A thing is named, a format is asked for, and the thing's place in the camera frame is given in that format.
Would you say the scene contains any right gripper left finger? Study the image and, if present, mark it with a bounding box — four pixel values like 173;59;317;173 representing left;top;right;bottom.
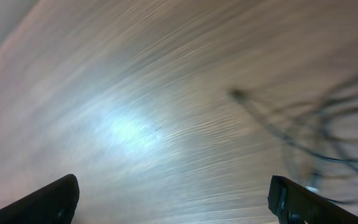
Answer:
0;174;80;224

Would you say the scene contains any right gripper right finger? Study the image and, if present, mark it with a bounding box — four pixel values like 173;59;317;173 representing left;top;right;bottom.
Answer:
268;175;358;224

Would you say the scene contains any thin black cable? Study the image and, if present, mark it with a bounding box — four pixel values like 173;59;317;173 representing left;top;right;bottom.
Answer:
228;88;358;164

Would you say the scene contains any black USB cable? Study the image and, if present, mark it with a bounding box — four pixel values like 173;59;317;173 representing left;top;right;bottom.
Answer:
278;68;358;206

